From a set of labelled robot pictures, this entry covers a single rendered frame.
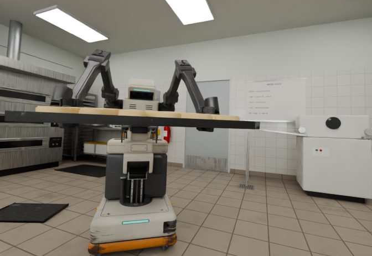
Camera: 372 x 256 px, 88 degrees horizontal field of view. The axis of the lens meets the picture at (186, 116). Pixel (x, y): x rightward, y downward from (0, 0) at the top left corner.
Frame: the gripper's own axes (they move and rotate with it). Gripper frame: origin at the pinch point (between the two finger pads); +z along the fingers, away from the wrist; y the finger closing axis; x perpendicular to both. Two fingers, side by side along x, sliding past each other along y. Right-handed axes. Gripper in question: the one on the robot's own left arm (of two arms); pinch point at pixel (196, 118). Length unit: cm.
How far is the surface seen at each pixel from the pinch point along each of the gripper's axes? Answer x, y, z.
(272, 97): 15, -48, -359
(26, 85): 411, -42, -93
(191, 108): 189, -19, -335
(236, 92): 86, -58, -350
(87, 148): 421, 93, -227
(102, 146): 373, 83, -235
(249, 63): 63, -119, -357
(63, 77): 399, -69, -152
